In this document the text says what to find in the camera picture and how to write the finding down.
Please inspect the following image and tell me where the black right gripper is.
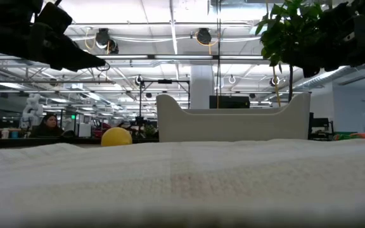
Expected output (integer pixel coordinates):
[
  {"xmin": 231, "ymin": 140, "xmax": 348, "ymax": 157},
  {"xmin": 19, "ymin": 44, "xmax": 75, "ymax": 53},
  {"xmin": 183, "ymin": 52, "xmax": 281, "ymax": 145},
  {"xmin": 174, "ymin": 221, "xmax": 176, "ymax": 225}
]
[{"xmin": 302, "ymin": 0, "xmax": 365, "ymax": 79}]

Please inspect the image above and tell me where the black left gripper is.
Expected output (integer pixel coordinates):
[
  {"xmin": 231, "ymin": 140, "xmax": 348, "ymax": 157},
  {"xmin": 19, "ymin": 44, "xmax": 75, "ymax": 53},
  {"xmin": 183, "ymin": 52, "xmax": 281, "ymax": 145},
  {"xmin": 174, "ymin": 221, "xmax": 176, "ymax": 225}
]
[{"xmin": 0, "ymin": 2, "xmax": 98, "ymax": 72}]

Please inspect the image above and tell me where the yellow lemon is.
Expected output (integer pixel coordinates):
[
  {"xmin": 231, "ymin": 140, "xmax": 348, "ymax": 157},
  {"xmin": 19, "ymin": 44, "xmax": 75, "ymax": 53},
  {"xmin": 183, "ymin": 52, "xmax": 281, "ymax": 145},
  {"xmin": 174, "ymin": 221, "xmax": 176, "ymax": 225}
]
[{"xmin": 101, "ymin": 127, "xmax": 133, "ymax": 147}]

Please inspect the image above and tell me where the green plant in black pot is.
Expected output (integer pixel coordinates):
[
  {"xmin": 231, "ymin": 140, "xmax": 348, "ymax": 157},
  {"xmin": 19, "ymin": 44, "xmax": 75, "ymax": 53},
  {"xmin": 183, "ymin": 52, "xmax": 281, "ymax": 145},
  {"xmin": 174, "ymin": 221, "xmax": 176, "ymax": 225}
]
[{"xmin": 254, "ymin": 0, "xmax": 329, "ymax": 104}]

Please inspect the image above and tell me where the white humanoid robot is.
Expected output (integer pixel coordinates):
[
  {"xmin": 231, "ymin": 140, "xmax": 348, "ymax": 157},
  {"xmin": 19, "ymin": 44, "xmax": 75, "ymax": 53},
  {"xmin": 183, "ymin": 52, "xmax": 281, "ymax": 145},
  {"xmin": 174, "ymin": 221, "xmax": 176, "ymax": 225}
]
[{"xmin": 20, "ymin": 93, "xmax": 46, "ymax": 129}]

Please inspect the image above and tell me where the seated person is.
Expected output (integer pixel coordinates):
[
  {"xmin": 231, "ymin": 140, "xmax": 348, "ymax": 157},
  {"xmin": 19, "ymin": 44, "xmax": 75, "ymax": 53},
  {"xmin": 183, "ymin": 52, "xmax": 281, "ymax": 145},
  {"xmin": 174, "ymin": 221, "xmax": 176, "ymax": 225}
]
[{"xmin": 30, "ymin": 113, "xmax": 65, "ymax": 138}]

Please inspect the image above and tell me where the red cart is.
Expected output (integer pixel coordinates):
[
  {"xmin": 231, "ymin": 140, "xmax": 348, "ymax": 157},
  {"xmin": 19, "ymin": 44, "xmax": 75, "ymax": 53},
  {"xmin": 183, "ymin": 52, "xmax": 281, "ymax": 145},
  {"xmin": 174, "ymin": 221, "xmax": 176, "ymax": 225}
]
[{"xmin": 93, "ymin": 119, "xmax": 112, "ymax": 139}]

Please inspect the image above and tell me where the black monitor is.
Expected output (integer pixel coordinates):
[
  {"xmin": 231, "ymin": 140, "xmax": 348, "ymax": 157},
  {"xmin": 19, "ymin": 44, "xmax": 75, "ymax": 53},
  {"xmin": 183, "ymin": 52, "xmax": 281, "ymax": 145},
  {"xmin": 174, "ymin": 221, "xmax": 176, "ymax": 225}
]
[{"xmin": 209, "ymin": 95, "xmax": 251, "ymax": 110}]

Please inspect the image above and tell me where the white plastic bin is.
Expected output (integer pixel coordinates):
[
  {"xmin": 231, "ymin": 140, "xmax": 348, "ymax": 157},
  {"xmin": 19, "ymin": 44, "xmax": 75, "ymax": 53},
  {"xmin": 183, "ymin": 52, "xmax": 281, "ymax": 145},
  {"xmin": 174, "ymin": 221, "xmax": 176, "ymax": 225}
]
[{"xmin": 156, "ymin": 93, "xmax": 312, "ymax": 143}]

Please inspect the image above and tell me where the small green desk plant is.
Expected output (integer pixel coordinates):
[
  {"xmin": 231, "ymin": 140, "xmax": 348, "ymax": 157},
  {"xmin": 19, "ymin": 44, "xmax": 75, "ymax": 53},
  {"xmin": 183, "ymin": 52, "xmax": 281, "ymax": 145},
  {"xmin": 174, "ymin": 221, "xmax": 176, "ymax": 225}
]
[{"xmin": 143, "ymin": 124, "xmax": 157, "ymax": 139}]

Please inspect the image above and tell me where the white checked dish towel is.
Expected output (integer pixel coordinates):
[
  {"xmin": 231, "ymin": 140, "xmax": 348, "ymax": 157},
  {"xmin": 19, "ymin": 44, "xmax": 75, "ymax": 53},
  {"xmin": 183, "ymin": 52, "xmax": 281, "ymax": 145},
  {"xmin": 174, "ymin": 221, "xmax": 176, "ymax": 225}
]
[{"xmin": 0, "ymin": 138, "xmax": 365, "ymax": 228}]

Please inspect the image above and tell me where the black ceiling cable reel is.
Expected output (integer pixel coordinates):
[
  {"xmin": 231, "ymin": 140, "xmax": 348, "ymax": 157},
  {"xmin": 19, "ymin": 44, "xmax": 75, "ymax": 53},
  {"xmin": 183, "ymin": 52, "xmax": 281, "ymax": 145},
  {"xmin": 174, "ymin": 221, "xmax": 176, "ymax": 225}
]
[
  {"xmin": 196, "ymin": 27, "xmax": 213, "ymax": 46},
  {"xmin": 94, "ymin": 28, "xmax": 120, "ymax": 54}
]

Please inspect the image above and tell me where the yellow cable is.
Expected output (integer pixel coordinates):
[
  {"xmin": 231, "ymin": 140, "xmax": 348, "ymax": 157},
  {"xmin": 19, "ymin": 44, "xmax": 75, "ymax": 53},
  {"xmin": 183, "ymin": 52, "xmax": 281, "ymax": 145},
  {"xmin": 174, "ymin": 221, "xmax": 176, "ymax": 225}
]
[{"xmin": 271, "ymin": 65, "xmax": 281, "ymax": 108}]

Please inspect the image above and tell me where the black hanging cable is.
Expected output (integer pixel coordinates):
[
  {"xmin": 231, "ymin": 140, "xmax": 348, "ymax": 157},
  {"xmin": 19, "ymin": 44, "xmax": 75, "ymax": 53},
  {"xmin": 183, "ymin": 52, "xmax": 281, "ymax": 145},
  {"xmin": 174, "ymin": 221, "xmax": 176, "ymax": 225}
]
[{"xmin": 216, "ymin": 0, "xmax": 222, "ymax": 109}]

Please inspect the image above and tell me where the black aluminium table frame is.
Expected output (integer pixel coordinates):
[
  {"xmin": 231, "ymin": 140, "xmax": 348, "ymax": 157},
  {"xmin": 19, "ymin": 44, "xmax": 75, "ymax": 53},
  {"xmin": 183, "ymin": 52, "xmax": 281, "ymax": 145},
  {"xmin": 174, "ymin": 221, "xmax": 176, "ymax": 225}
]
[{"xmin": 0, "ymin": 137, "xmax": 160, "ymax": 150}]

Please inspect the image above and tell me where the black camera stand frame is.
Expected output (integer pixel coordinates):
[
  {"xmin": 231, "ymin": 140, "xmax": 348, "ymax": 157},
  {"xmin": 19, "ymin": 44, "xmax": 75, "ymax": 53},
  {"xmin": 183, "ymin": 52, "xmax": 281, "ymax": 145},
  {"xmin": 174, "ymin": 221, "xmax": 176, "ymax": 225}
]
[{"xmin": 139, "ymin": 79, "xmax": 191, "ymax": 124}]

